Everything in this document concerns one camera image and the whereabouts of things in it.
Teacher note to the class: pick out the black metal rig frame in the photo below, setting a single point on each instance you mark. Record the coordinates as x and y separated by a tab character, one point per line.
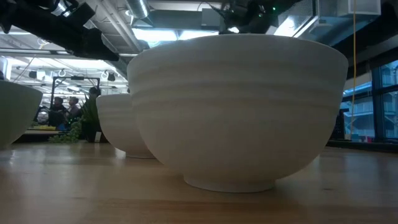
76	78

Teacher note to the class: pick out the white ceramic bowl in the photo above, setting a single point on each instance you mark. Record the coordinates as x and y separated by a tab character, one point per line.
236	118

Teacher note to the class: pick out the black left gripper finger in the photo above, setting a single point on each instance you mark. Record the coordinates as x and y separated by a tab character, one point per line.
96	46

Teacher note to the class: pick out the silver ceiling air duct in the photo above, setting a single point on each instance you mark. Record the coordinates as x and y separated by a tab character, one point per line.
138	7

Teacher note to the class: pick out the teal bowl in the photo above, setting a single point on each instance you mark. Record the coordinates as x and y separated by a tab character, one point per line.
115	124

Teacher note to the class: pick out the pale green ceramic bowl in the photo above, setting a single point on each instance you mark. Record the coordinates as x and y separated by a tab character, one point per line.
15	115

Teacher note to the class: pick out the person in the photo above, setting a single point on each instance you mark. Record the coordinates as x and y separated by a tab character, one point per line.
94	91
57	113
74	109

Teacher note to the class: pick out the small potted green plant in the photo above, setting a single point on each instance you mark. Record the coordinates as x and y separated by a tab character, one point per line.
90	118

